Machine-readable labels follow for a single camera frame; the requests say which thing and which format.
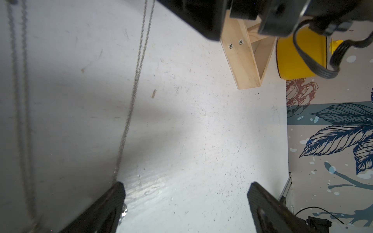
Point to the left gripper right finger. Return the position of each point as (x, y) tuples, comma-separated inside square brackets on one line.
[(271, 216)]

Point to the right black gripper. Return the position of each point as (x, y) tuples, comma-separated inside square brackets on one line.
[(278, 18)]

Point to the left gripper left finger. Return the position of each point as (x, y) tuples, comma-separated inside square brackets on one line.
[(103, 215)]

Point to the wooden jewelry display stand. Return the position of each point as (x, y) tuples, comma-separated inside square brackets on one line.
[(248, 53)]

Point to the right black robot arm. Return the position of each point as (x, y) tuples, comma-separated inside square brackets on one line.
[(334, 16)]

